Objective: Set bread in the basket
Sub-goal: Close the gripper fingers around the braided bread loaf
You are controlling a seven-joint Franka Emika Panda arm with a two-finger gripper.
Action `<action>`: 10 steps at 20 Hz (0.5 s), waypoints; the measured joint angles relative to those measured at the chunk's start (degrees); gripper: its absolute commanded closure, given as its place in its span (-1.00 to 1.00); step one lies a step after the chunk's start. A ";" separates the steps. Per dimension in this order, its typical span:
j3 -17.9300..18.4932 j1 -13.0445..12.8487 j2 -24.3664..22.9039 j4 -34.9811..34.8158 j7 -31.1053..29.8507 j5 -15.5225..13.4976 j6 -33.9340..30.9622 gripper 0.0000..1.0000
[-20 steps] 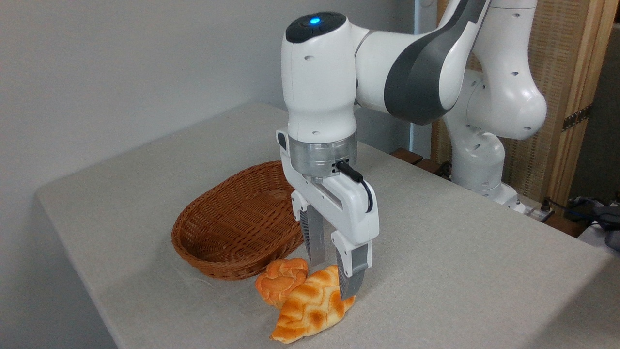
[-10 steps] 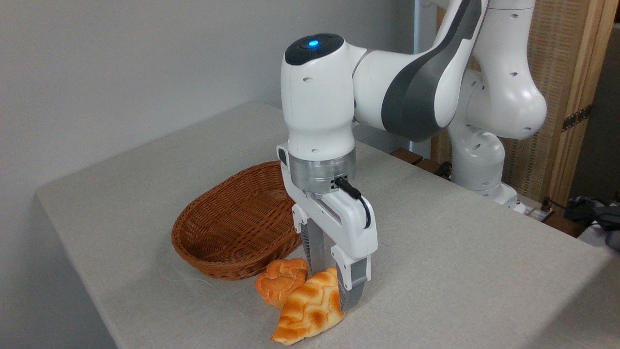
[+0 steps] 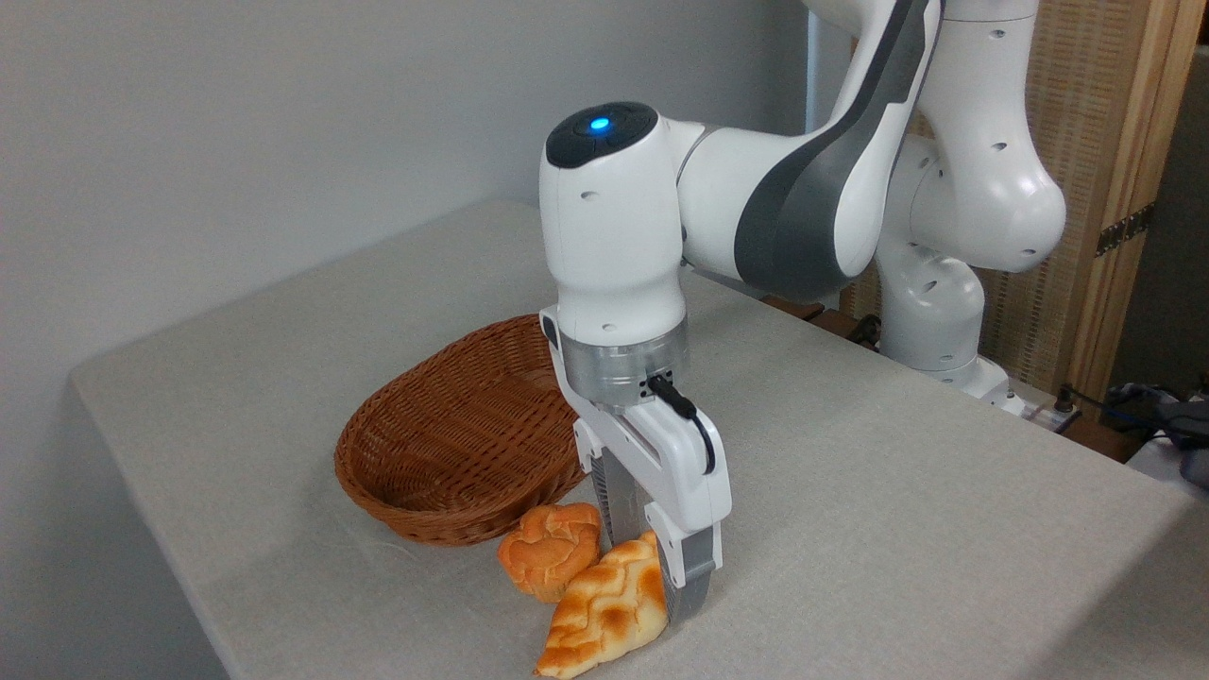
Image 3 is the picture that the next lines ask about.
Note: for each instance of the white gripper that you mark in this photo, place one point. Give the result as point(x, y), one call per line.
point(675, 463)

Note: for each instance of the long braided bread loaf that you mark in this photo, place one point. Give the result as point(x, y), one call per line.
point(604, 614)

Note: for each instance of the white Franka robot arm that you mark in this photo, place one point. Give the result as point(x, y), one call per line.
point(614, 246)

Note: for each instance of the round golden bread bun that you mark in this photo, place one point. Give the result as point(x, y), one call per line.
point(548, 557)

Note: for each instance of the brown wicker oval basket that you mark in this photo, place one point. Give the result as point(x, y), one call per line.
point(444, 453)

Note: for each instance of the grey tablecloth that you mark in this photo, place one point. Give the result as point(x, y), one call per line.
point(897, 548)

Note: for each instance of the small black base knob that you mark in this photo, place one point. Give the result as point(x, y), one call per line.
point(865, 331)

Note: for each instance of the dark grey fabric bundle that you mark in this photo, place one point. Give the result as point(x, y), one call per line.
point(1176, 420)

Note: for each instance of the dark metal screen hinge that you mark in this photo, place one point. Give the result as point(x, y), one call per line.
point(1124, 229)

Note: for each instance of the wooden rattan folding screen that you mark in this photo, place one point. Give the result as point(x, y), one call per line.
point(1086, 113)

